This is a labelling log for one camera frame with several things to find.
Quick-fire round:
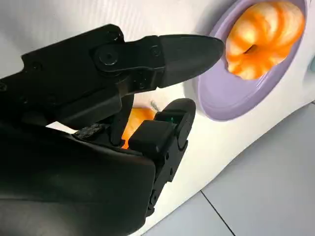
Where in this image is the pale green mug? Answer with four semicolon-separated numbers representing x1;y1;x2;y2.
306;55;315;87

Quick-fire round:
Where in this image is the orange and white bread roll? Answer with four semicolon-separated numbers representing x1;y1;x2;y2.
224;0;307;81
121;106;158;150

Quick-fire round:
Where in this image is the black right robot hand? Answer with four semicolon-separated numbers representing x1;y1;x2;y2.
0;24;225;236

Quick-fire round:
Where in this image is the lilac plate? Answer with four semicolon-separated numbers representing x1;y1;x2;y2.
195;0;310;122

